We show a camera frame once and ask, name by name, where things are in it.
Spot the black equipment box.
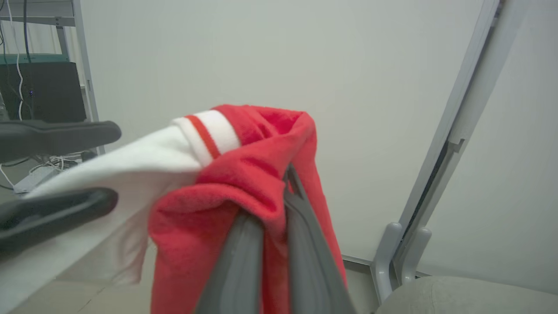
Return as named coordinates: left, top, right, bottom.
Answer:
left=0, top=61, right=87, bottom=123

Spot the thin white hanging cable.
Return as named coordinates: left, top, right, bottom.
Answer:
left=4, top=0, right=25, bottom=121

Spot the white power strip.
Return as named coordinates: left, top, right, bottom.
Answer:
left=13, top=166, right=62, bottom=194

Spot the grey partition foot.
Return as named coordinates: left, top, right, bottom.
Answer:
left=400, top=227, right=432, bottom=285
left=371, top=222, right=404, bottom=304

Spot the wide white partition panel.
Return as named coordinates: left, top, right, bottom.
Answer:
left=81, top=0, right=500, bottom=266

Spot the narrow white partition panel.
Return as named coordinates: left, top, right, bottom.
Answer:
left=416, top=0, right=558, bottom=295

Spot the green shelf board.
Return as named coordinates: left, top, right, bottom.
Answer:
left=0, top=53, right=70, bottom=66

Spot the red and white garment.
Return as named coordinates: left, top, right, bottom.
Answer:
left=0, top=104, right=349, bottom=314

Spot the grey fabric sofa seat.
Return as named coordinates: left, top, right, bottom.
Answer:
left=375, top=276, right=558, bottom=314

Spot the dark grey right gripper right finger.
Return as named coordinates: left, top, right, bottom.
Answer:
left=282, top=165, right=358, bottom=314

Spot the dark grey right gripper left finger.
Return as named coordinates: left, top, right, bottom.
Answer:
left=194, top=212, right=265, bottom=314

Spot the grey metal rack frame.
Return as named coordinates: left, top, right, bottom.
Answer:
left=0, top=0, right=105, bottom=155

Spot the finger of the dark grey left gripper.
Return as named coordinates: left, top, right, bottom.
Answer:
left=0, top=120, right=122, bottom=164
left=0, top=188, right=119, bottom=259

